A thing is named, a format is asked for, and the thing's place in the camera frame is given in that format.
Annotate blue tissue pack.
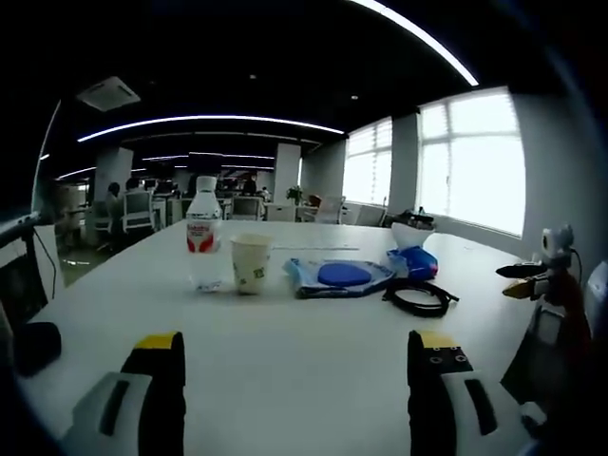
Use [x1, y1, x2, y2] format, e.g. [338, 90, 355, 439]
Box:
[385, 221, 439, 279]

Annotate ceiling air conditioner unit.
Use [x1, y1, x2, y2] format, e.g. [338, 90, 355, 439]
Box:
[75, 75, 143, 113]

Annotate long curved ceiling light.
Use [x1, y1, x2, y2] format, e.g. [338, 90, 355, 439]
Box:
[351, 0, 480, 87]

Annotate side desk black legs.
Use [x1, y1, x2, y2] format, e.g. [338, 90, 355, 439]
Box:
[0, 211, 66, 314]

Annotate black pouch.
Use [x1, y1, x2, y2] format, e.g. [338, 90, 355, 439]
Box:
[16, 321, 63, 376]

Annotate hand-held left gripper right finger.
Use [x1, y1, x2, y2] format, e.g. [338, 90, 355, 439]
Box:
[407, 330, 542, 456]

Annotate white paper cup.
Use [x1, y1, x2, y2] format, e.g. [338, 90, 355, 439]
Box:
[230, 233, 275, 295]

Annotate ceiling light strip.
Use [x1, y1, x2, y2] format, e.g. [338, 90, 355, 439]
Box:
[77, 115, 346, 143]

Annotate smaller bright window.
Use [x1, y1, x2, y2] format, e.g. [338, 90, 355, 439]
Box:
[342, 118, 394, 206]

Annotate dark bag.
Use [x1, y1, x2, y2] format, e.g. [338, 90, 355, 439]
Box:
[396, 208, 436, 227]

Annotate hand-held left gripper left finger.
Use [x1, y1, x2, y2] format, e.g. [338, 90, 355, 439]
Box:
[61, 331, 186, 456]

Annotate white office chair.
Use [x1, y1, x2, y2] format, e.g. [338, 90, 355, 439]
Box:
[522, 302, 567, 381]

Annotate large bright window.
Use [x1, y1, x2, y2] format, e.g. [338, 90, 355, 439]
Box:
[417, 87, 526, 237]

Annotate large dark screen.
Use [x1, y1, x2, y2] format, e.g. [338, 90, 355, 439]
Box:
[0, 97, 63, 227]

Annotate white tabletop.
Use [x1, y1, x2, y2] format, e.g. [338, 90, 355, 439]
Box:
[16, 218, 552, 456]

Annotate clear plastic water bottle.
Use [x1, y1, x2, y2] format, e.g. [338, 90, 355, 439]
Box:
[184, 175, 224, 294]

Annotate blue wet wipes pack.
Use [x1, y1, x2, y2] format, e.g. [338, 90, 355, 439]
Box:
[283, 257, 398, 300]

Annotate row of white office chairs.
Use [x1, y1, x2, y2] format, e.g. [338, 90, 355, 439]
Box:
[92, 189, 390, 238]

